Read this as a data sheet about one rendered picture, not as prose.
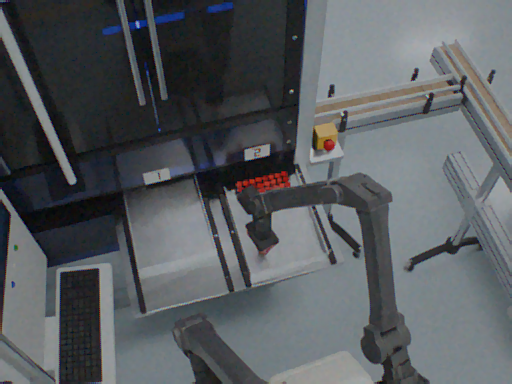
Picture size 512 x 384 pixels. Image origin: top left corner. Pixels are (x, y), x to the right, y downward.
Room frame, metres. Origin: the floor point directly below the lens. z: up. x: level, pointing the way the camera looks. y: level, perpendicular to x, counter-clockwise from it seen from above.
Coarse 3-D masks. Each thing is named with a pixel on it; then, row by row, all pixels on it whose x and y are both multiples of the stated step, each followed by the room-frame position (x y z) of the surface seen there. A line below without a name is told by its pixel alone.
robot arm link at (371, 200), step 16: (352, 176) 0.74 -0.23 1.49; (368, 176) 0.74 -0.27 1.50; (352, 192) 0.68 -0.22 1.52; (368, 192) 0.68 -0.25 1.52; (384, 192) 0.68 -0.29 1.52; (368, 208) 0.64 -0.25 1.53; (384, 208) 0.65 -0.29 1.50; (368, 224) 0.63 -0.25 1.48; (384, 224) 0.63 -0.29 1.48; (368, 240) 0.61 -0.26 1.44; (384, 240) 0.60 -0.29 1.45; (368, 256) 0.58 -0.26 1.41; (384, 256) 0.57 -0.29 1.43; (368, 272) 0.56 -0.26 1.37; (384, 272) 0.55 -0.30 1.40; (368, 288) 0.53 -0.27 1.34; (384, 288) 0.52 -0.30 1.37; (384, 304) 0.49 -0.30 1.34; (384, 320) 0.46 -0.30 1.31; (400, 320) 0.47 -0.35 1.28; (368, 336) 0.44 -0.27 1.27; (368, 352) 0.41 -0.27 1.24; (384, 352) 0.40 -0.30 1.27
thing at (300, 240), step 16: (288, 176) 1.16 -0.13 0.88; (224, 192) 1.09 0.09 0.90; (240, 208) 1.04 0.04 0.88; (304, 208) 1.03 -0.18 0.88; (240, 224) 0.97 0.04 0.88; (272, 224) 0.97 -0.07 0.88; (288, 224) 0.97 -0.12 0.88; (304, 224) 0.97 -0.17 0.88; (240, 240) 0.90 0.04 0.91; (288, 240) 0.91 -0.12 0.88; (304, 240) 0.91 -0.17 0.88; (320, 240) 0.91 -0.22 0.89; (256, 256) 0.85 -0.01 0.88; (272, 256) 0.85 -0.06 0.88; (288, 256) 0.85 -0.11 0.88; (304, 256) 0.85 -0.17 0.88; (320, 256) 0.84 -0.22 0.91; (256, 272) 0.78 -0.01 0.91; (272, 272) 0.80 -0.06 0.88
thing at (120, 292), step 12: (72, 264) 0.97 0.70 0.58; (84, 264) 0.99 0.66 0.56; (120, 264) 1.02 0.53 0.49; (48, 276) 0.94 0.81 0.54; (120, 276) 1.01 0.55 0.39; (48, 288) 0.94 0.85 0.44; (120, 288) 1.01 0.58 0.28; (48, 300) 0.93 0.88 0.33; (120, 300) 1.00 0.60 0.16; (48, 312) 0.92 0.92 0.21
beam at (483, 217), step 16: (448, 160) 1.49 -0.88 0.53; (464, 160) 1.47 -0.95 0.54; (448, 176) 1.45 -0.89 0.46; (464, 176) 1.39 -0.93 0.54; (464, 192) 1.32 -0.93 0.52; (464, 208) 1.28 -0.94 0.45; (480, 208) 1.22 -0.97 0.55; (480, 224) 1.16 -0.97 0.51; (496, 224) 1.14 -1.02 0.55; (480, 240) 1.12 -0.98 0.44; (496, 240) 1.06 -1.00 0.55; (496, 256) 1.01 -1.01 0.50; (496, 272) 0.97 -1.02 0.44
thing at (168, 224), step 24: (144, 192) 1.11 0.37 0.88; (168, 192) 1.11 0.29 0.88; (192, 192) 1.10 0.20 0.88; (144, 216) 1.01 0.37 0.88; (168, 216) 1.01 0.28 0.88; (192, 216) 1.01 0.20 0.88; (144, 240) 0.92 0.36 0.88; (168, 240) 0.92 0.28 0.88; (192, 240) 0.92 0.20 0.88; (144, 264) 0.83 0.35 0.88; (168, 264) 0.82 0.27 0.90
